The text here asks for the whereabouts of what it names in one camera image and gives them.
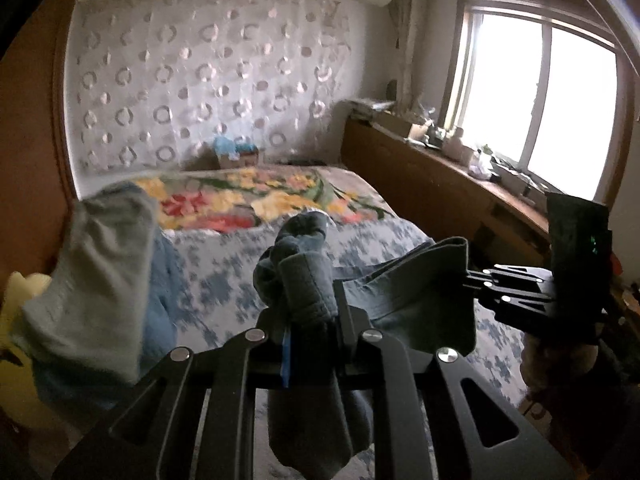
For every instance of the blue floral blanket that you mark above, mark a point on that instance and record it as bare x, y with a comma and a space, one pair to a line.
225, 270

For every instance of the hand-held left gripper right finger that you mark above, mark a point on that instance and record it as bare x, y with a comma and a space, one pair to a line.
352, 342

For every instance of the blue folded clothes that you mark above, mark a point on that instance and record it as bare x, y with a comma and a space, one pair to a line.
162, 285

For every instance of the circle patterned hanging cloth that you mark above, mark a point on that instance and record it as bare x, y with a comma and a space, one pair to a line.
200, 75

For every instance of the window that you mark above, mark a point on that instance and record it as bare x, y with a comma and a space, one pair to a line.
525, 90

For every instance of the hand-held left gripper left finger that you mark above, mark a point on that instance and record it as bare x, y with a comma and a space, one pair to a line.
286, 360

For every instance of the blue-grey pants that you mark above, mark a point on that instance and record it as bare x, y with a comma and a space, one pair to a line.
410, 300

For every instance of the person's right hand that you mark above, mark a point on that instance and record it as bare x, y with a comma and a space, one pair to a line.
555, 365

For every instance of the pale green folded cloth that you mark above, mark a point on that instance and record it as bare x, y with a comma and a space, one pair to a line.
90, 285

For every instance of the long wooden cabinet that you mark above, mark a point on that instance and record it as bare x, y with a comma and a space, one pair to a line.
425, 190

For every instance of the yellow soft object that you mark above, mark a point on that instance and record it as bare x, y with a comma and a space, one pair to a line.
20, 360

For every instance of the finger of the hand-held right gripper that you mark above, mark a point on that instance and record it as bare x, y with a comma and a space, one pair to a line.
515, 276
520, 299

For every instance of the small brown box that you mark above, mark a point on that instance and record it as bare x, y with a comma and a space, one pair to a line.
240, 161

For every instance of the white window curtain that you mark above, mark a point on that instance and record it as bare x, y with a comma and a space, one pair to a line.
410, 40

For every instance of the wooden wardrobe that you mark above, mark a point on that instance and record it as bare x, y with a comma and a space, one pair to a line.
30, 160

